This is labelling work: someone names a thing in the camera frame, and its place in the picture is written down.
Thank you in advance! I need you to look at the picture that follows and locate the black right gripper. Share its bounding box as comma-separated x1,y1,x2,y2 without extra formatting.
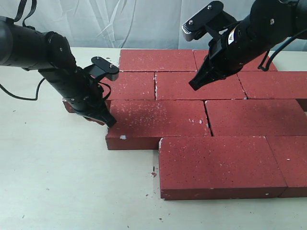
189,23,271,91

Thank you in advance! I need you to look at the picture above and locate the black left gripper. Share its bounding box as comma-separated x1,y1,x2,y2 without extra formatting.
39,67,117,127

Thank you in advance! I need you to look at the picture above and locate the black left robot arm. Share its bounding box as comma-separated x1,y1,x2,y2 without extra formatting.
0,16,119,127

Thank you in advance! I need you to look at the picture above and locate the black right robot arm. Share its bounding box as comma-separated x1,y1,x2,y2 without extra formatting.
182,0,307,91

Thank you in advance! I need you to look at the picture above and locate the rear row right brick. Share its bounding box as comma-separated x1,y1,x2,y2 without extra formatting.
192,49,278,72

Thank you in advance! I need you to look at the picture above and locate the rear row left brick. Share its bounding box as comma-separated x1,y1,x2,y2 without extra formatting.
119,49,197,72

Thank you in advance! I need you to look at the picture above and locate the white backdrop cloth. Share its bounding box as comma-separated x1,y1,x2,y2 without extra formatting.
0,0,307,50

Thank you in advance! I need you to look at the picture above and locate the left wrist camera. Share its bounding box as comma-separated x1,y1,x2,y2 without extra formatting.
83,56,119,83

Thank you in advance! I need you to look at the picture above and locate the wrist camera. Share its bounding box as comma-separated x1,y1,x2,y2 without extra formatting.
83,56,119,83
182,0,238,42

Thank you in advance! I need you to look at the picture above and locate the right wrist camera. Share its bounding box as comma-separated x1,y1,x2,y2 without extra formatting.
182,0,238,42

